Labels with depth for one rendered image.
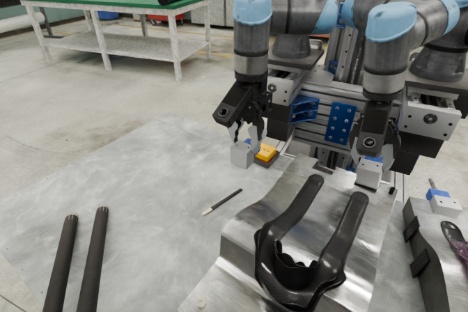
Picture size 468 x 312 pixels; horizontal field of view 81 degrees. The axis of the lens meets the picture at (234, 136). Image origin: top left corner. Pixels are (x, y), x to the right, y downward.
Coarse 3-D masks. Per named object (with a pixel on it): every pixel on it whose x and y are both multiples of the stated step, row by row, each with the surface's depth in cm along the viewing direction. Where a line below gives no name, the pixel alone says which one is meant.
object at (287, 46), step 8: (280, 40) 104; (288, 40) 102; (296, 40) 102; (304, 40) 103; (272, 48) 109; (280, 48) 104; (288, 48) 103; (296, 48) 102; (304, 48) 103; (280, 56) 106; (288, 56) 104; (296, 56) 104; (304, 56) 105
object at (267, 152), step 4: (264, 144) 92; (260, 148) 90; (264, 148) 90; (268, 148) 90; (272, 148) 90; (260, 152) 89; (264, 152) 89; (268, 152) 89; (272, 152) 89; (256, 156) 89; (260, 156) 88; (264, 156) 87; (268, 156) 87
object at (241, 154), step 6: (234, 144) 71; (240, 144) 71; (246, 144) 71; (234, 150) 70; (240, 150) 69; (246, 150) 69; (258, 150) 75; (234, 156) 71; (240, 156) 70; (246, 156) 69; (252, 156) 72; (234, 162) 73; (240, 162) 71; (246, 162) 70; (252, 162) 73; (246, 168) 71
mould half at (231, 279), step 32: (288, 192) 67; (320, 192) 67; (352, 192) 66; (384, 192) 66; (256, 224) 53; (320, 224) 59; (384, 224) 59; (224, 256) 54; (352, 256) 50; (224, 288) 50; (256, 288) 50; (352, 288) 43
